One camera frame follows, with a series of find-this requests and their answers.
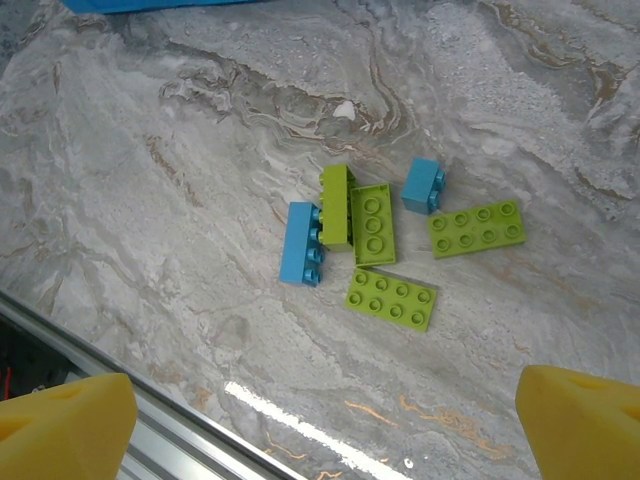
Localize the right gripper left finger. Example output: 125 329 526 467
0 371 139 480

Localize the long blue lego brick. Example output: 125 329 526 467
278 200 327 288

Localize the small blue lego brick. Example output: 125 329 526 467
400 156 448 217

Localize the blue plastic bin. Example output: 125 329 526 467
58 0 262 15

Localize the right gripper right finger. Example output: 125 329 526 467
515 364 640 480

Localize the green lego brick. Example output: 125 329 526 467
426 199 528 261
319 163 358 253
344 266 439 333
348 182 398 267

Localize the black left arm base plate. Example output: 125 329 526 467
0 321 71 397

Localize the wide aluminium base rail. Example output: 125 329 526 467
0 288 307 480

